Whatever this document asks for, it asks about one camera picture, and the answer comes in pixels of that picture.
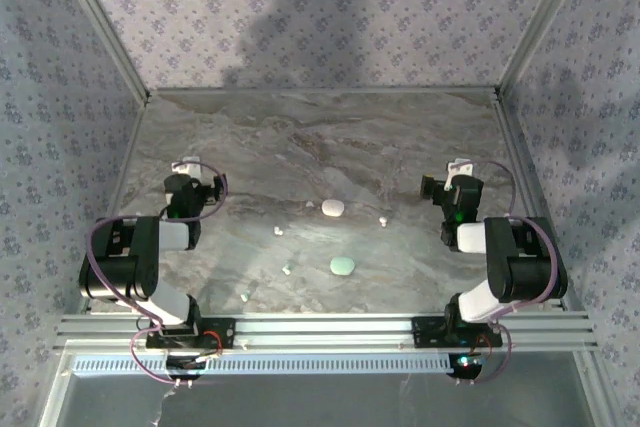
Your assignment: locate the mint green earbud charging case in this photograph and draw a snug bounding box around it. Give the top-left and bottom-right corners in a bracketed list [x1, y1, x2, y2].
[329, 255, 357, 277]

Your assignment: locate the black controller board with leds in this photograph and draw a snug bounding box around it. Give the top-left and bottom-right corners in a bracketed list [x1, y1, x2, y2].
[446, 352, 485, 384]

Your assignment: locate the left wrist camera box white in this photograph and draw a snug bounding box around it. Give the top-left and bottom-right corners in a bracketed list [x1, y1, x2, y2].
[171, 157, 204, 181]

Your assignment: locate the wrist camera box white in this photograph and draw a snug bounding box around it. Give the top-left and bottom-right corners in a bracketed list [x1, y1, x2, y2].
[171, 157, 204, 181]
[446, 159, 475, 186]

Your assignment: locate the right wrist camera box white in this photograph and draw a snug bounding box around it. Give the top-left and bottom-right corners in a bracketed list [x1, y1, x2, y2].
[446, 159, 475, 186]

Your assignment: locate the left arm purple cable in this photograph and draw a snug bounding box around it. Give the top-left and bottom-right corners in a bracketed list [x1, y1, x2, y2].
[87, 159, 230, 388]

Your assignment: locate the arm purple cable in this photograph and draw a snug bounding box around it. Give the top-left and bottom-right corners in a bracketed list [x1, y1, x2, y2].
[452, 159, 561, 387]
[87, 159, 230, 388]

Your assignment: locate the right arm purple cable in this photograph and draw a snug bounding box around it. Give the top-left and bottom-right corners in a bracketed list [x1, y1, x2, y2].
[452, 159, 561, 387]

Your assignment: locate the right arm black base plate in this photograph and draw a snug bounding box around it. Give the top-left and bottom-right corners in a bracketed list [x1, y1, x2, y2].
[411, 315, 504, 349]

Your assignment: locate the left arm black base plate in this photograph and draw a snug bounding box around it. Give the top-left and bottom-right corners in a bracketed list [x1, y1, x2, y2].
[146, 317, 237, 351]

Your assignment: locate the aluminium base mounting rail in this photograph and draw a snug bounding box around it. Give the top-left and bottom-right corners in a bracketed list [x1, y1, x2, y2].
[54, 311, 599, 353]

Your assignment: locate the aluminium corner post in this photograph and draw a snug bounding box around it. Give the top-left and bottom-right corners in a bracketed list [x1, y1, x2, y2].
[49, 0, 152, 104]
[496, 0, 597, 96]

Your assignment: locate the white slotted cable duct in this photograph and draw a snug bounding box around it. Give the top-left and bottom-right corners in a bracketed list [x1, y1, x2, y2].
[72, 354, 454, 376]

